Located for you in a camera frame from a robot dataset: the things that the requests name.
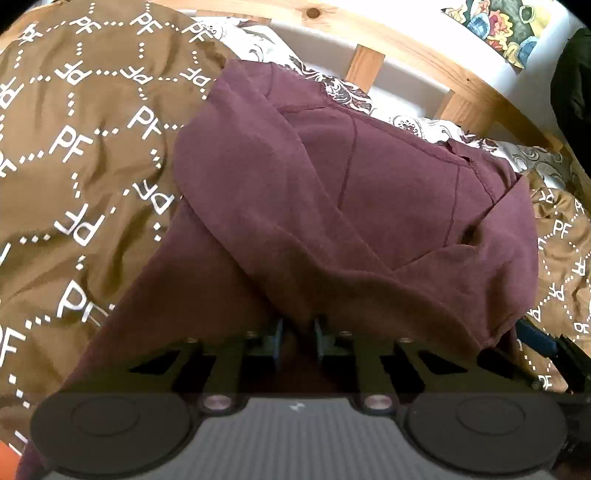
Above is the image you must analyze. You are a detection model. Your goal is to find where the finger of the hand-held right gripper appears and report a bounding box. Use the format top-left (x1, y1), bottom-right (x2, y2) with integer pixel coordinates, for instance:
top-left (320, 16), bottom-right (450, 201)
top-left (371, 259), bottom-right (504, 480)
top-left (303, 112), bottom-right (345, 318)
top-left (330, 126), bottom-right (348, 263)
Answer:
top-left (514, 318), bottom-right (591, 394)
top-left (479, 348), bottom-right (544, 391)

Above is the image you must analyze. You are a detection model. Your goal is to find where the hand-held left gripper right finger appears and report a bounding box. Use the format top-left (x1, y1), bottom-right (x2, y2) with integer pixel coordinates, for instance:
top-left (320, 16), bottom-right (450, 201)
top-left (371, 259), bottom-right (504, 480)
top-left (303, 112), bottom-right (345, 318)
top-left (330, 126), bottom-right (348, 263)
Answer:
top-left (314, 316), bottom-right (481, 414)

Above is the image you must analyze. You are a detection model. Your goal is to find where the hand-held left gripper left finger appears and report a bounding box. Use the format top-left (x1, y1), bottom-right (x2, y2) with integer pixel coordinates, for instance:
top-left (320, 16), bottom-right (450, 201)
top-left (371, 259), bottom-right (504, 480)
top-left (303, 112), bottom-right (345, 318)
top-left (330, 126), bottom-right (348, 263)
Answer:
top-left (129, 318), bottom-right (284, 414)

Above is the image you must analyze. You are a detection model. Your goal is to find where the maroon garment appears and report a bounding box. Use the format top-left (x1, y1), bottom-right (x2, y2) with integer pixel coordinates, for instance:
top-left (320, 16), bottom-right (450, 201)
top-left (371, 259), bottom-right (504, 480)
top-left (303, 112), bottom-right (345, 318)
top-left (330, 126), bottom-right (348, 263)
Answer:
top-left (16, 59), bottom-right (541, 480)

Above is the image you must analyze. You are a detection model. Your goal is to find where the white floral bed sheet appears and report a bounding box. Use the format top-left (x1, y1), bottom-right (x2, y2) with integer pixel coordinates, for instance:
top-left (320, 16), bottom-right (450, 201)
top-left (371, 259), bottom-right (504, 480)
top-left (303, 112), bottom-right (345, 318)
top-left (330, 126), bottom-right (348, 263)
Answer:
top-left (191, 16), bottom-right (578, 185)

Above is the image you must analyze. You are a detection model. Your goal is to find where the dark green jacket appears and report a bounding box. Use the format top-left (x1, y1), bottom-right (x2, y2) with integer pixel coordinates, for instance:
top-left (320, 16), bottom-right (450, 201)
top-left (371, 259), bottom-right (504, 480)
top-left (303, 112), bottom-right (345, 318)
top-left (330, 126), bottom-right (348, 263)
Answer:
top-left (549, 28), bottom-right (591, 149)

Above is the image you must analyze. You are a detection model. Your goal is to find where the brown printed blanket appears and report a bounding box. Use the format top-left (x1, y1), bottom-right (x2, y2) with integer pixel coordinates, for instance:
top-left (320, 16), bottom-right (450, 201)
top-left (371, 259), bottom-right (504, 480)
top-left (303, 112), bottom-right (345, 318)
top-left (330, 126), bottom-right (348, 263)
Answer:
top-left (0, 0), bottom-right (591, 462)

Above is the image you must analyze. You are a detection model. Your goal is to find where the orange object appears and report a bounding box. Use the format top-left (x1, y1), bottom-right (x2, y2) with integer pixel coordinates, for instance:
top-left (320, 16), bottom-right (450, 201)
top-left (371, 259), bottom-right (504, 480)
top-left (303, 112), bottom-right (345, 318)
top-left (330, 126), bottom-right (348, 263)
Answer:
top-left (0, 440), bottom-right (22, 480)

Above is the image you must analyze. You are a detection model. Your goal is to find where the wooden bed frame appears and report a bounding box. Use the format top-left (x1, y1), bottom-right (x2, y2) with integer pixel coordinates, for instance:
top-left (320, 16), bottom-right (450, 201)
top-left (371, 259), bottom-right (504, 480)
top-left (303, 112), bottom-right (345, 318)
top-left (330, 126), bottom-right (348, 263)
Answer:
top-left (175, 0), bottom-right (565, 153)

